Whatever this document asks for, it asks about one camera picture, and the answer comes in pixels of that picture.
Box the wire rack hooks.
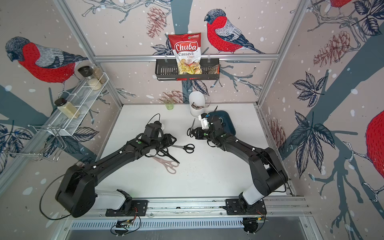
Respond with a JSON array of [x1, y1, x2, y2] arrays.
[[1, 125, 68, 162]]

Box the yellow spice jar on shelf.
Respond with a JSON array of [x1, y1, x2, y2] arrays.
[[55, 98, 80, 119]]

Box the white wire wall shelf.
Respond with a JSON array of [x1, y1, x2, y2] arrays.
[[46, 73, 110, 136]]

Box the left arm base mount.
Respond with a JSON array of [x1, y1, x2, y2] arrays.
[[105, 200, 149, 217]]

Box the black wall basket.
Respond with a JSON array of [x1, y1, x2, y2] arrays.
[[155, 59, 220, 81]]

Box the circuit board with wires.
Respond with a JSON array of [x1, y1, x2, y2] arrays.
[[110, 217, 142, 237]]

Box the pink kitchen scissors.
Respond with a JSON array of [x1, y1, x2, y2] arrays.
[[153, 157, 179, 175]]

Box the white cylindrical utensil holder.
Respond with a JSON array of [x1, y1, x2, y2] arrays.
[[189, 91, 206, 117]]

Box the glass jar behind on shelf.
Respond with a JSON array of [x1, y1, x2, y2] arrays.
[[91, 66, 106, 85]]

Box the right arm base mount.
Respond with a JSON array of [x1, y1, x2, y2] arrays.
[[222, 199, 267, 216]]

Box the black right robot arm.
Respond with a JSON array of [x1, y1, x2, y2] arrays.
[[187, 113, 289, 206]]

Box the teal plastic storage box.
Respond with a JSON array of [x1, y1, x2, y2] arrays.
[[209, 111, 236, 136]]

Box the green glass cup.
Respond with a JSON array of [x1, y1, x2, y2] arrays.
[[164, 99, 174, 111]]

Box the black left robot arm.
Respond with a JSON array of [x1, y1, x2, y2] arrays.
[[55, 121, 177, 218]]

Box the black-lid spice jar on shelf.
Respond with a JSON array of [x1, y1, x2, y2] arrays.
[[78, 66, 103, 91]]

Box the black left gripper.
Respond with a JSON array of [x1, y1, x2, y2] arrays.
[[150, 132, 178, 150]]

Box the red Chuba chips bag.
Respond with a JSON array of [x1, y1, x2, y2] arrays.
[[168, 33, 203, 75]]

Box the large black scissors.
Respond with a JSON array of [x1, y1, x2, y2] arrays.
[[157, 148, 180, 164]]

